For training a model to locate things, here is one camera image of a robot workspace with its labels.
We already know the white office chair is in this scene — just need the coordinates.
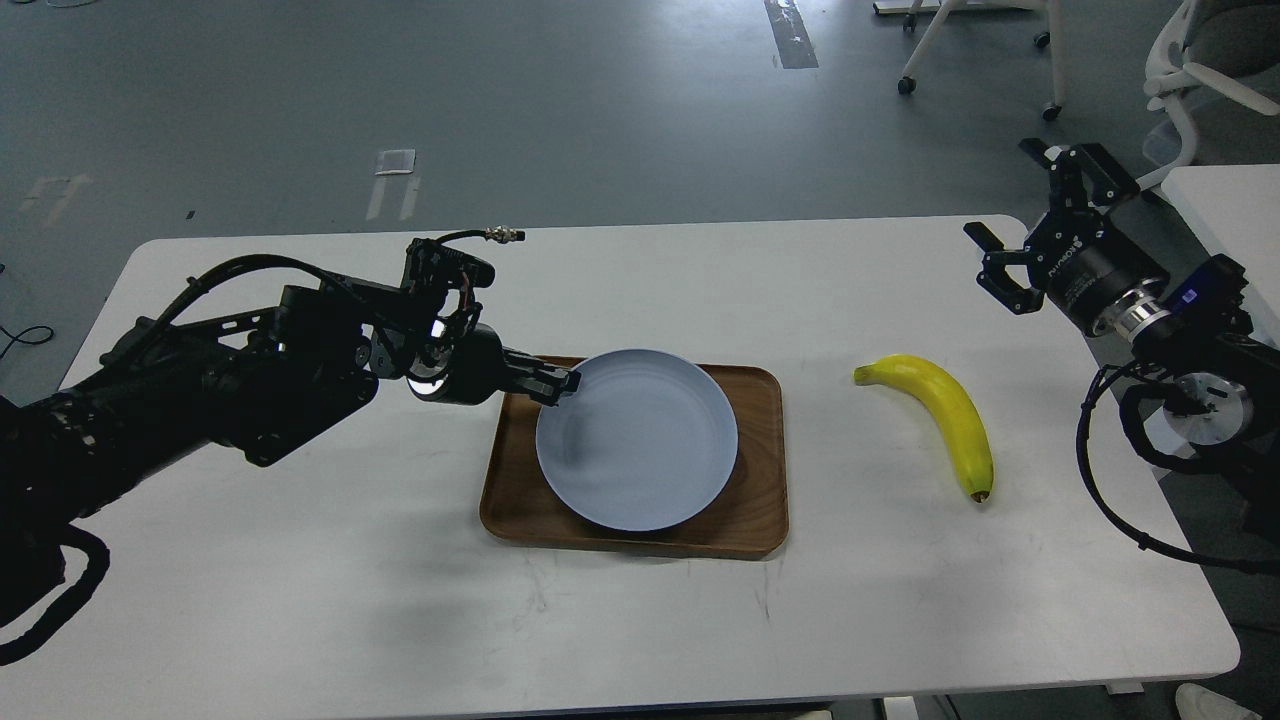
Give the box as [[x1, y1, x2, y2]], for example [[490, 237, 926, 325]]
[[1137, 1, 1279, 193]]

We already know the white rolling stand base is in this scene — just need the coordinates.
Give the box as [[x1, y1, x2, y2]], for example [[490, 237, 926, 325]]
[[870, 1, 1068, 123]]

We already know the black floor cable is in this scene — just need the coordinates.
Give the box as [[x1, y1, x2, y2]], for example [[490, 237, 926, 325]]
[[0, 264, 55, 363]]

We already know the white side table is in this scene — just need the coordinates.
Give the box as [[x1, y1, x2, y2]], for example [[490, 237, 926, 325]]
[[1160, 164, 1279, 345]]

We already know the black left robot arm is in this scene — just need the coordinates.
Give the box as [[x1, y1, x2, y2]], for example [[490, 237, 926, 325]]
[[1, 231, 580, 665]]

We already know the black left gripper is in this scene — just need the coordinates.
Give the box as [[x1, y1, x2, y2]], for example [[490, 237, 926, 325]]
[[408, 325, 581, 407]]

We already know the yellow banana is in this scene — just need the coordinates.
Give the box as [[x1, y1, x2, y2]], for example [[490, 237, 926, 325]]
[[851, 354, 995, 503]]

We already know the brown wooden tray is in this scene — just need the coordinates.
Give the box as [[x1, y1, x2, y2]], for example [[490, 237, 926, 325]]
[[479, 364, 788, 560]]

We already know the light blue plate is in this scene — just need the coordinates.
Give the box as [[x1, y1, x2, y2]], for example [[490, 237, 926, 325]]
[[535, 348, 739, 532]]

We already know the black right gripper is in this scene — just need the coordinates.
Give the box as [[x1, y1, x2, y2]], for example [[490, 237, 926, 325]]
[[964, 138, 1171, 340]]

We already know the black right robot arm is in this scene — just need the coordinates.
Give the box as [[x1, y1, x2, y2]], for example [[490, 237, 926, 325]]
[[964, 138, 1277, 577]]

